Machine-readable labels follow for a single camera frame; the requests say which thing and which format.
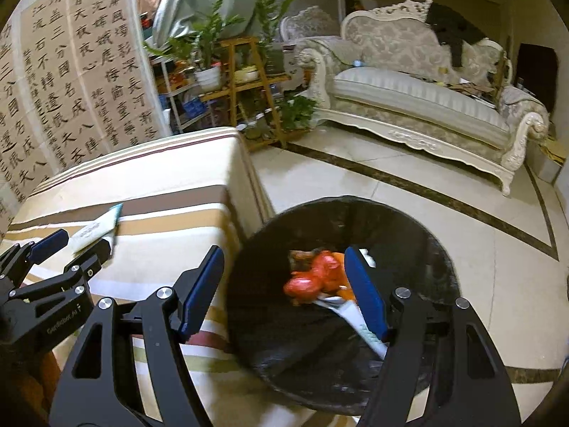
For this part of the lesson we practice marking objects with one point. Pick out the striped cloth covered table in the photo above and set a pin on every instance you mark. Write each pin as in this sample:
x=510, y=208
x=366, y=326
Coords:
x=178, y=178

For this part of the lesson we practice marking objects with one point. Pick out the ornate cream armchair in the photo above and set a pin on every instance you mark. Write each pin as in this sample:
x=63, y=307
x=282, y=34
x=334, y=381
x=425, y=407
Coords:
x=311, y=22

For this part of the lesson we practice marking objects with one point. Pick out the tall green plant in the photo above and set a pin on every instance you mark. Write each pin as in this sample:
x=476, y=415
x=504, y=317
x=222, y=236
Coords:
x=269, y=9

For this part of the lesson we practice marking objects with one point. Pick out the potted plant in white pot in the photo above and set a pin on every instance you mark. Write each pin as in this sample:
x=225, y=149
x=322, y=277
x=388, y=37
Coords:
x=209, y=78

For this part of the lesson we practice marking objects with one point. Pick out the small leafy green plant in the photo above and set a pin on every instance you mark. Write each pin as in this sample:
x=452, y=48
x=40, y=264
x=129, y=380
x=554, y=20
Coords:
x=298, y=111

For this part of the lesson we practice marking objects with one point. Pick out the dark cabinet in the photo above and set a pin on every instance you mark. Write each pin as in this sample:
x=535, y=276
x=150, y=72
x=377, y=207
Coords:
x=538, y=75

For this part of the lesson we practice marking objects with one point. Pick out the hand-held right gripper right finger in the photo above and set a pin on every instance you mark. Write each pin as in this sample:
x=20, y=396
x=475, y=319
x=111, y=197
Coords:
x=366, y=293

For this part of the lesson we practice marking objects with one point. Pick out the orange crumpled wrapper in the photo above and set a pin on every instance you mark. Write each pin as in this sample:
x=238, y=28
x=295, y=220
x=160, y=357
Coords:
x=347, y=294

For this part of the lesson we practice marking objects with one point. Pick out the pile of papers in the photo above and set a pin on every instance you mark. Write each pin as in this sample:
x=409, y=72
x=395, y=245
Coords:
x=471, y=84

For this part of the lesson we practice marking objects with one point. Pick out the black jacket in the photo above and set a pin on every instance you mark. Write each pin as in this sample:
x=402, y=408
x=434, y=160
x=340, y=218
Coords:
x=449, y=22

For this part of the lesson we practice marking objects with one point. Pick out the calligraphy wall scroll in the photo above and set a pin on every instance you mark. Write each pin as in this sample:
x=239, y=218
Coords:
x=66, y=98

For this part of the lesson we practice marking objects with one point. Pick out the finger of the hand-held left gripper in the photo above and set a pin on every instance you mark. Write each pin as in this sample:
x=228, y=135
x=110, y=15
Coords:
x=89, y=260
x=49, y=244

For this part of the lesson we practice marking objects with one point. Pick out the trash bin with black bag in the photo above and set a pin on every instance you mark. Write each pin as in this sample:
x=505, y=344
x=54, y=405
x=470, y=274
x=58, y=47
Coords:
x=289, y=342

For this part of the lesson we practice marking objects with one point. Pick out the white toothpaste tube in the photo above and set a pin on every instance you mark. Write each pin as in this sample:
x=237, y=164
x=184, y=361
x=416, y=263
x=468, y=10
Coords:
x=100, y=227

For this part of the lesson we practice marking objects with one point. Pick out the ornate cream sofa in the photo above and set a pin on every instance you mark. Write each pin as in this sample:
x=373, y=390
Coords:
x=422, y=98

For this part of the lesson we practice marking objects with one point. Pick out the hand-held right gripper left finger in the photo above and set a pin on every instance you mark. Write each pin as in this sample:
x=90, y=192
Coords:
x=200, y=291

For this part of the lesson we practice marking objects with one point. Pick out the white bottle with red cap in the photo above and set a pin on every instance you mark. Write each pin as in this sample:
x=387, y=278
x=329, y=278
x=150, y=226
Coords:
x=355, y=320

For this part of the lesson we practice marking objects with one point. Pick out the red plastic bag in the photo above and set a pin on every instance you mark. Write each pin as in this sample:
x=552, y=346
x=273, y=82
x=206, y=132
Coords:
x=311, y=282

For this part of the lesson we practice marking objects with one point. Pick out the wooden plant stand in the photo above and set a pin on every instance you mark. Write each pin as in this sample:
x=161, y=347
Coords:
x=240, y=42

